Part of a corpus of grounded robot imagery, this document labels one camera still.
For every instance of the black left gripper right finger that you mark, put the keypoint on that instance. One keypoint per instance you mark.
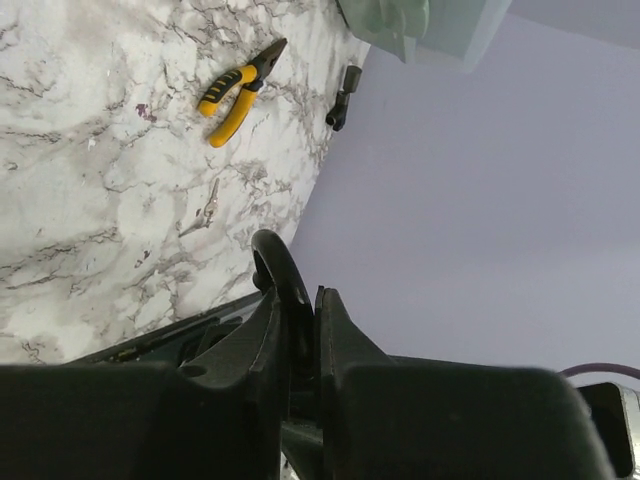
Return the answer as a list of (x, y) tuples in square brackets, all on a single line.
[(393, 417)]

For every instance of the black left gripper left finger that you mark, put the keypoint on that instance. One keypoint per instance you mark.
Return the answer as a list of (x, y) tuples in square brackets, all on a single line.
[(217, 417)]

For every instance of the black padlock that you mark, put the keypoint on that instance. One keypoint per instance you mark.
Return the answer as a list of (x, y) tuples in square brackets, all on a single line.
[(276, 268)]

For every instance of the silver keys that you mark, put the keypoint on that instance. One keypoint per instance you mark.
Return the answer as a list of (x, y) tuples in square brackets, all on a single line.
[(205, 215)]

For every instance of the black T-shaped tool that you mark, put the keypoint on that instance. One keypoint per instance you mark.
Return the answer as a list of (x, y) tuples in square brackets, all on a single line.
[(336, 117)]

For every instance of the green plastic toolbox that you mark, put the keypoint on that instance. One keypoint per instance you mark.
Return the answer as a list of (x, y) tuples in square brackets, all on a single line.
[(449, 33)]

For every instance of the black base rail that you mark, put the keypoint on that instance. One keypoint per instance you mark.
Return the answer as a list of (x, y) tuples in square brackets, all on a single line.
[(182, 341)]

